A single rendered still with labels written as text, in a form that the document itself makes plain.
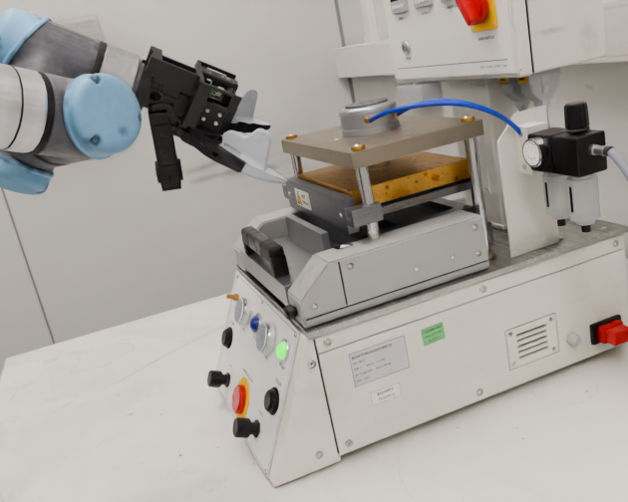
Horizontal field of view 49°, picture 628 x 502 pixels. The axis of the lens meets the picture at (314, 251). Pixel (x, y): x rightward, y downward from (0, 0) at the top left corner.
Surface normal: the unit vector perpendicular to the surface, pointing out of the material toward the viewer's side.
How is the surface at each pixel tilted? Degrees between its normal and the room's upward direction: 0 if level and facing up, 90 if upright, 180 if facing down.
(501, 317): 90
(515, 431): 0
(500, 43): 90
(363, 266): 90
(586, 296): 90
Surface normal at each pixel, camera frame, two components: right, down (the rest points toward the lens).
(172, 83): 0.19, 0.59
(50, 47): 0.46, -0.11
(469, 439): -0.19, -0.94
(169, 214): 0.31, 0.22
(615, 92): -0.93, 0.27
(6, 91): 0.73, -0.11
